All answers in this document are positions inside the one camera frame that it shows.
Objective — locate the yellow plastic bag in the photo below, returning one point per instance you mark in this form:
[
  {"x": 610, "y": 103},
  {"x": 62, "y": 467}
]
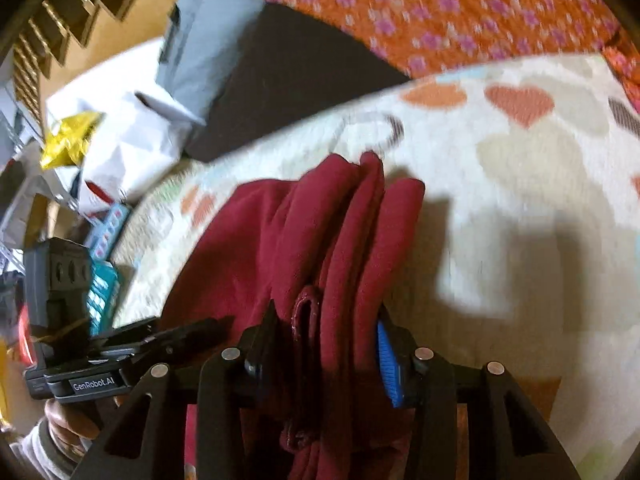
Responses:
[{"x": 67, "y": 142}]

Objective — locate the orange floral fabric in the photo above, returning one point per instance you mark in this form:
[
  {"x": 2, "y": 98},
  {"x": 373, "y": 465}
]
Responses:
[{"x": 427, "y": 37}]

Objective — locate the grey left sleeve forearm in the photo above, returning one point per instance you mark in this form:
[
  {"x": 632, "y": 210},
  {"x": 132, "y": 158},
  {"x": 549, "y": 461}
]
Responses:
[{"x": 39, "y": 454}]

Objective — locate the dark red knit shirt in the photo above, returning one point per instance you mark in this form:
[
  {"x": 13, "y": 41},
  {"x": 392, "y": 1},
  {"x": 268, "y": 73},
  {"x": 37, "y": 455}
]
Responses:
[{"x": 333, "y": 240}]

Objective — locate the colourful dotted box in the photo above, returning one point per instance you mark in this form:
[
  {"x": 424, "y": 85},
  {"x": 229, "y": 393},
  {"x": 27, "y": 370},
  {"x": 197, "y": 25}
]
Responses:
[{"x": 105, "y": 232}]

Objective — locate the grey fabric bag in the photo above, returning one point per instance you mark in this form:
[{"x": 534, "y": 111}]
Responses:
[{"x": 203, "y": 42}]

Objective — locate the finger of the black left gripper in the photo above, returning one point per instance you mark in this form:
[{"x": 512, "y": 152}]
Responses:
[{"x": 185, "y": 342}]

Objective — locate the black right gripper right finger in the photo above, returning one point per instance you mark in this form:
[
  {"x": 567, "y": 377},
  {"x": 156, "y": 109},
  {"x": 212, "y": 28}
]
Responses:
[{"x": 507, "y": 436}]

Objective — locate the white quilted heart bedspread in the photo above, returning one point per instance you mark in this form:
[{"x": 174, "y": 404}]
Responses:
[{"x": 527, "y": 250}]

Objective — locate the black cushion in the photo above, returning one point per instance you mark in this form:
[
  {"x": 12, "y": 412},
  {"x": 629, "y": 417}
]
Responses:
[{"x": 292, "y": 67}]

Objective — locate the person's left hand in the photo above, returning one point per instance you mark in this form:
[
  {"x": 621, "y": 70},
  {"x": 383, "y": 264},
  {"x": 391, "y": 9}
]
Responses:
[{"x": 72, "y": 427}]

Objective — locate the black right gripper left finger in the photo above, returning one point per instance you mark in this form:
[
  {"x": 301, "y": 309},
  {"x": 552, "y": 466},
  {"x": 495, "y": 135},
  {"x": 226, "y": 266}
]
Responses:
[{"x": 243, "y": 396}]

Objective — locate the wooden bed headboard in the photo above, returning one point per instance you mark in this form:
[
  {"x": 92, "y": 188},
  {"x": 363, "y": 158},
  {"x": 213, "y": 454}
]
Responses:
[{"x": 51, "y": 42}]

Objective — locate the teal box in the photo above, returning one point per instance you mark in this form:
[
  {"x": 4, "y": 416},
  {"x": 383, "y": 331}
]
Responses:
[{"x": 102, "y": 296}]

